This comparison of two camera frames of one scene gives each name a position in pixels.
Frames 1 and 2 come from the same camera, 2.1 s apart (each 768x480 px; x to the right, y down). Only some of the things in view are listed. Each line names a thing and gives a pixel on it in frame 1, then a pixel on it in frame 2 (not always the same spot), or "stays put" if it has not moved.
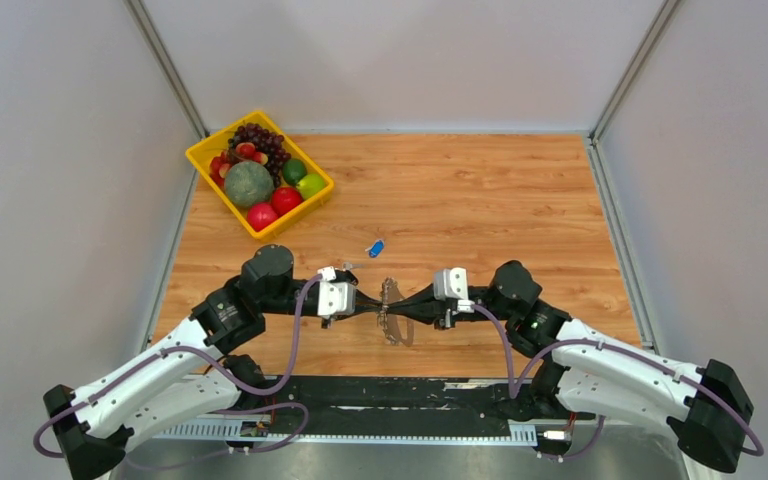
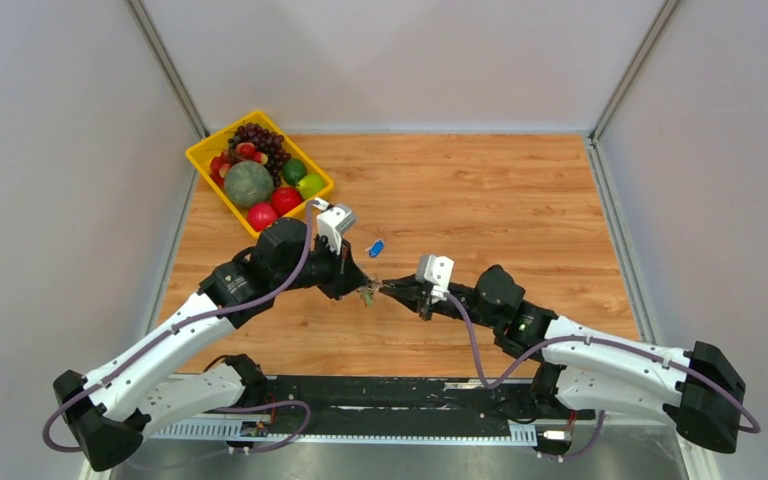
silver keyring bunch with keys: x=395 y=329 → x=367 y=291
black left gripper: x=363 y=303 → x=346 y=276
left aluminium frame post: x=167 y=66 stays put
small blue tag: x=375 y=249 stays put
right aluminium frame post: x=634 y=69 stays put
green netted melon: x=248 y=183 stays put
